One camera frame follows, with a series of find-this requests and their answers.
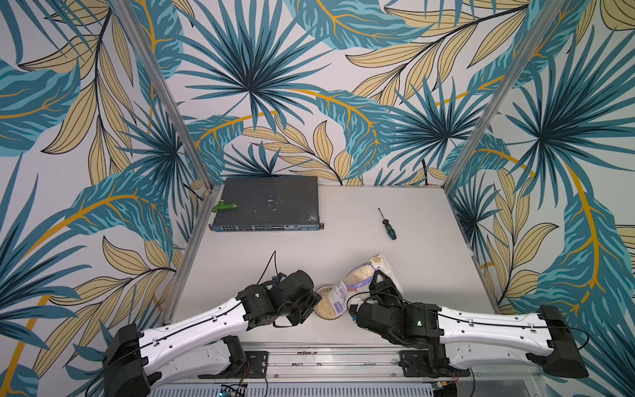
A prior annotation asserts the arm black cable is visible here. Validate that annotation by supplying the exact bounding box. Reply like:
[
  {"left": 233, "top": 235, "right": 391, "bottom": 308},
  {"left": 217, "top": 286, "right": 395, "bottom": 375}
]
[
  {"left": 83, "top": 250, "right": 279, "bottom": 397},
  {"left": 346, "top": 291, "right": 591, "bottom": 353}
]

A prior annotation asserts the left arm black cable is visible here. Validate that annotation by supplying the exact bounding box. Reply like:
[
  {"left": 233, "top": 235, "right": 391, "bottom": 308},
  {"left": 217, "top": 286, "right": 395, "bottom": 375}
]
[{"left": 83, "top": 250, "right": 279, "bottom": 397}]

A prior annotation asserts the green plastic toy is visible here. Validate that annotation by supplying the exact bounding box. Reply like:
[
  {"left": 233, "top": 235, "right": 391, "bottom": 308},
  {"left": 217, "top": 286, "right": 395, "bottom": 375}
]
[{"left": 212, "top": 200, "right": 237, "bottom": 213}]

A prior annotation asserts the green handled screwdriver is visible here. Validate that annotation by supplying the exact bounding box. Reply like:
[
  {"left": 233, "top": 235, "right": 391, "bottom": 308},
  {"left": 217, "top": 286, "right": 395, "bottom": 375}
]
[{"left": 378, "top": 208, "right": 397, "bottom": 241}]

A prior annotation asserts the oats bag white purple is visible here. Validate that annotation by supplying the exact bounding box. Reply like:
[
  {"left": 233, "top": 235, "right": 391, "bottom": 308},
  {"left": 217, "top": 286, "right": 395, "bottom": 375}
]
[{"left": 324, "top": 254, "right": 403, "bottom": 319}]

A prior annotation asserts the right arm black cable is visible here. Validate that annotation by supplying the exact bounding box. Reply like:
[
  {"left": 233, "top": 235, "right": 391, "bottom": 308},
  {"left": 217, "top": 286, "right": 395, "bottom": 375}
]
[{"left": 346, "top": 291, "right": 591, "bottom": 353}]

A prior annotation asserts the patterned breakfast bowl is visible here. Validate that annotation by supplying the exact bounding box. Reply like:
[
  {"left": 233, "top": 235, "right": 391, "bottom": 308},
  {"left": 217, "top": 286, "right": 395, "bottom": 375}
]
[{"left": 314, "top": 286, "right": 341, "bottom": 321}]

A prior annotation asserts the aluminium frame post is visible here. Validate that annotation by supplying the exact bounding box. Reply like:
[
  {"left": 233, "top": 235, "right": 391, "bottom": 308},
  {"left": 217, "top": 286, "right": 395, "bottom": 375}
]
[
  {"left": 111, "top": 0, "right": 213, "bottom": 194},
  {"left": 443, "top": 1, "right": 565, "bottom": 196}
]

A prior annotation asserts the grey network switch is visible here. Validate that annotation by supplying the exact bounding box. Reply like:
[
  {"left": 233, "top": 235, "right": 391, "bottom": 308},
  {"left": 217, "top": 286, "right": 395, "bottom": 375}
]
[{"left": 209, "top": 176, "right": 323, "bottom": 233}]

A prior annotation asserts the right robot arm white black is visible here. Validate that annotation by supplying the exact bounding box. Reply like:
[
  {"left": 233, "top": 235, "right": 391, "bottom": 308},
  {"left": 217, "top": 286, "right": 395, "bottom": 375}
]
[{"left": 347, "top": 271, "right": 589, "bottom": 379}]

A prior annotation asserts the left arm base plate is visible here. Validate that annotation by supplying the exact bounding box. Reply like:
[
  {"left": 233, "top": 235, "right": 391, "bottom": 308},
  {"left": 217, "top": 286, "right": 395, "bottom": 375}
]
[{"left": 212, "top": 351, "right": 270, "bottom": 380}]

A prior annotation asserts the left aluminium frame post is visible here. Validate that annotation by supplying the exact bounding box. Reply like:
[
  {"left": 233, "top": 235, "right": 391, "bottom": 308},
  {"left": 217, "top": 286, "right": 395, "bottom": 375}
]
[{"left": 111, "top": 0, "right": 213, "bottom": 194}]

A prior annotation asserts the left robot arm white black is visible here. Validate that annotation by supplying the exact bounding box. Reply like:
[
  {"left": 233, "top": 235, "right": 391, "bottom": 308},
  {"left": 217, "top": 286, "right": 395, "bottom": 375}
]
[{"left": 101, "top": 271, "right": 322, "bottom": 396}]

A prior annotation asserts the aluminium front rail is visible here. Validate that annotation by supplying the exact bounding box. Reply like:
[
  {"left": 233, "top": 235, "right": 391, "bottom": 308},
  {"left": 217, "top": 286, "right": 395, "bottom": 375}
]
[{"left": 155, "top": 341, "right": 547, "bottom": 396}]

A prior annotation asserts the right aluminium frame post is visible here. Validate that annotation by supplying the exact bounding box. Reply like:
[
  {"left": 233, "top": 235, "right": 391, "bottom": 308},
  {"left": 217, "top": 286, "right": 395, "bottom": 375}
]
[{"left": 443, "top": 1, "right": 565, "bottom": 196}]

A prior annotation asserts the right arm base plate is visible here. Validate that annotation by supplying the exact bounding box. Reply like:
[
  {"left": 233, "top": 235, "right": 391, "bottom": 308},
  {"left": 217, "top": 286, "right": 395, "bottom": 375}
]
[{"left": 398, "top": 350, "right": 471, "bottom": 379}]

